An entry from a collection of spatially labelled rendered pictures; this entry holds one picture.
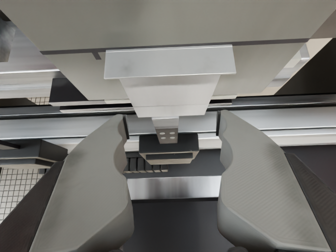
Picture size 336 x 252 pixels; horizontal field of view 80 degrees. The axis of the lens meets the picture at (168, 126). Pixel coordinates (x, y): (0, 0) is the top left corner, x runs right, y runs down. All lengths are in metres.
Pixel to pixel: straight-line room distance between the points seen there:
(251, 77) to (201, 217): 0.13
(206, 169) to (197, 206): 0.52
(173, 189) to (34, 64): 0.19
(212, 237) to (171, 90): 0.14
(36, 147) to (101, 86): 0.31
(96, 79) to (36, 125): 0.39
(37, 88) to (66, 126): 0.24
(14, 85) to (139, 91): 0.17
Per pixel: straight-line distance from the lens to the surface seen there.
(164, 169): 0.58
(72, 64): 0.17
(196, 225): 0.20
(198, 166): 0.72
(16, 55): 0.28
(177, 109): 0.24
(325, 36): 0.42
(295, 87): 0.80
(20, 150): 0.51
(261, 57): 0.17
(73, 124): 0.52
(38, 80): 0.28
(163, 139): 0.37
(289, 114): 0.54
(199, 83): 0.19
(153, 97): 0.21
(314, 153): 0.87
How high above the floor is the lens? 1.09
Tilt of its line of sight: 17 degrees down
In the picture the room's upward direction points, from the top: 178 degrees clockwise
